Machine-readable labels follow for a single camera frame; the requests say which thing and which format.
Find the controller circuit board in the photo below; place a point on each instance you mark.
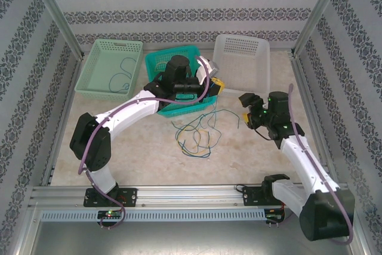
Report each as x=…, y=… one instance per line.
x=110, y=214
x=275, y=217

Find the light green plastic basket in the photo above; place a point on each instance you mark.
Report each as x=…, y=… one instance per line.
x=101, y=70

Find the teal plastic basket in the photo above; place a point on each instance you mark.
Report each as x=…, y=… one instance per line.
x=155, y=55

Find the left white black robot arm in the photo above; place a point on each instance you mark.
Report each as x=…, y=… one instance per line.
x=131, y=108

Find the aluminium floor beam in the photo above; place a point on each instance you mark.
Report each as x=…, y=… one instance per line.
x=71, y=84
x=301, y=81

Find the aluminium frame post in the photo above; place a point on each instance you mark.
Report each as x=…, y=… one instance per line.
x=58, y=13
x=317, y=13

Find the left aluminium frame post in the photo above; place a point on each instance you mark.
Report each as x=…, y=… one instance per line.
x=58, y=13

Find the left aluminium floor beam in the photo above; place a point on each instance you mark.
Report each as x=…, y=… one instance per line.
x=71, y=84

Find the grey metal front panel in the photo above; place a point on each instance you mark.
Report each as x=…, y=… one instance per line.
x=191, y=238

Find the right controller circuit board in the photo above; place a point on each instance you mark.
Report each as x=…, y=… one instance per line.
x=275, y=217

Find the right aluminium floor beam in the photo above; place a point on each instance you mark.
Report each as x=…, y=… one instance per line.
x=301, y=81

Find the aluminium mounting rail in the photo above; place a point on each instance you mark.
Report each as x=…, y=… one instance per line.
x=191, y=195

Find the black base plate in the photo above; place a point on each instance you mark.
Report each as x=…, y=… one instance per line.
x=131, y=196
x=249, y=196

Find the left controller circuit board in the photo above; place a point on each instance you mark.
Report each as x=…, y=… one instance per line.
x=110, y=214

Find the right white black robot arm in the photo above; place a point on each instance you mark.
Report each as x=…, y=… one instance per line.
x=301, y=159

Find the right aluminium frame post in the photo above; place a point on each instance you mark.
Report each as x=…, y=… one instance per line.
x=317, y=13

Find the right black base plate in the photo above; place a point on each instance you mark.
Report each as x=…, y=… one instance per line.
x=249, y=196

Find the white plastic basket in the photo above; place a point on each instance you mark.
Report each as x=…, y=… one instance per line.
x=238, y=64

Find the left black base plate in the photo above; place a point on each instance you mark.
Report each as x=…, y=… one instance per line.
x=131, y=196

